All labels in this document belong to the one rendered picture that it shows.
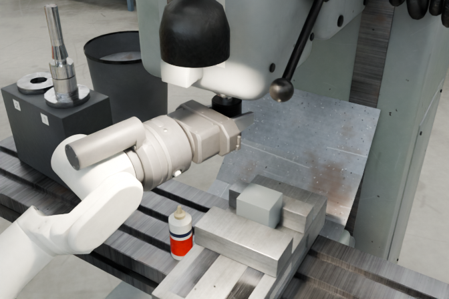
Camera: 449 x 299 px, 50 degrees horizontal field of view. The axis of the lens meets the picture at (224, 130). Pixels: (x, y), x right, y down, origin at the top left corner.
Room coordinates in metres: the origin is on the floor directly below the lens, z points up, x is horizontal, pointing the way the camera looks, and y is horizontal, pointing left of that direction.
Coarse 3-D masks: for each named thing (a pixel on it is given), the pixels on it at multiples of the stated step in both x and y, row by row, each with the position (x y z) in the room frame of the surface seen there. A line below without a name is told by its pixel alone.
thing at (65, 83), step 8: (56, 72) 0.87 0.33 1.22; (64, 72) 0.87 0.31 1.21; (72, 72) 0.88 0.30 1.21; (56, 80) 0.87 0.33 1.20; (64, 80) 0.87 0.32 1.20; (72, 80) 0.88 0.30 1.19; (56, 88) 0.87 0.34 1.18; (64, 88) 0.87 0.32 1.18; (72, 88) 0.87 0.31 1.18; (64, 96) 0.87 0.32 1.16; (72, 96) 0.87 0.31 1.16
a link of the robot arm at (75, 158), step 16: (112, 128) 0.51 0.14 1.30; (128, 128) 0.51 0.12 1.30; (144, 128) 0.55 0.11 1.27; (64, 144) 0.52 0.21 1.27; (80, 144) 0.47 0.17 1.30; (96, 144) 0.48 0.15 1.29; (112, 144) 0.49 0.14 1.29; (128, 144) 0.51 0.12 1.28; (144, 144) 0.52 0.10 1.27; (64, 160) 0.50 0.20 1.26; (80, 160) 0.46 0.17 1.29; (96, 160) 0.47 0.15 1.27; (112, 160) 0.49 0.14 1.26; (128, 160) 0.50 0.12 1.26; (144, 160) 0.51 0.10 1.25; (160, 160) 0.52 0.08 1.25; (64, 176) 0.49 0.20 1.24; (80, 176) 0.48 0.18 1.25; (96, 176) 0.47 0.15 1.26; (144, 176) 0.51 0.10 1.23; (160, 176) 0.51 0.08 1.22; (80, 192) 0.47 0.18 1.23
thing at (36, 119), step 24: (48, 72) 0.99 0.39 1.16; (24, 96) 0.90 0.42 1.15; (48, 96) 0.87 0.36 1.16; (96, 96) 0.90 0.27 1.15; (24, 120) 0.89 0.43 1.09; (48, 120) 0.83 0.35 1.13; (72, 120) 0.82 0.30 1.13; (96, 120) 0.87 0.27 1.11; (24, 144) 0.91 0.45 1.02; (48, 144) 0.85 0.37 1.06; (48, 168) 0.86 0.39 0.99
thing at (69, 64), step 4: (52, 60) 0.89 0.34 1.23; (68, 60) 0.89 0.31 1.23; (72, 60) 0.89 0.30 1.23; (52, 64) 0.87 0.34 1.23; (56, 64) 0.87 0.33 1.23; (60, 64) 0.87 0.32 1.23; (64, 64) 0.87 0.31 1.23; (68, 64) 0.88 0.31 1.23; (72, 64) 0.88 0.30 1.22; (52, 68) 0.87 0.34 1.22; (56, 68) 0.87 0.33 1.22; (60, 68) 0.87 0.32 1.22; (64, 68) 0.87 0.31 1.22; (68, 68) 0.87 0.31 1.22
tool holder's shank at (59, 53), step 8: (48, 8) 0.88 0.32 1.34; (56, 8) 0.88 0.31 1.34; (48, 16) 0.88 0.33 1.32; (56, 16) 0.88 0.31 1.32; (48, 24) 0.88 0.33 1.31; (56, 24) 0.88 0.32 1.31; (56, 32) 0.88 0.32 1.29; (56, 40) 0.88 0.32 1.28; (56, 48) 0.88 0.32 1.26; (64, 48) 0.89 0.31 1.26; (56, 56) 0.87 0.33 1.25; (64, 56) 0.88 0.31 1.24
